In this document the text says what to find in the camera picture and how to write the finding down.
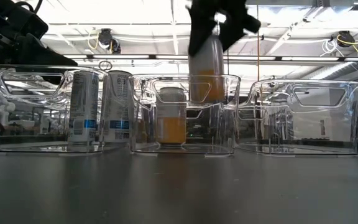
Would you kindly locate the clear plastic bin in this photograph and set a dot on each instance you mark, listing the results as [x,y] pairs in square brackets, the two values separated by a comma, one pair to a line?
[216,124]
[300,124]
[33,102]

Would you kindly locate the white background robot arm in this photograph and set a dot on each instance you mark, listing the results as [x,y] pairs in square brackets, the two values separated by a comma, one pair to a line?
[3,107]

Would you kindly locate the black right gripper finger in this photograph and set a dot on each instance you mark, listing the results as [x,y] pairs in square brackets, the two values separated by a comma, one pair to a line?
[236,25]
[200,28]

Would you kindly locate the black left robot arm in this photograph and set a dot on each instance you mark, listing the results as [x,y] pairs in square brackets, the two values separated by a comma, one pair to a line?
[11,37]

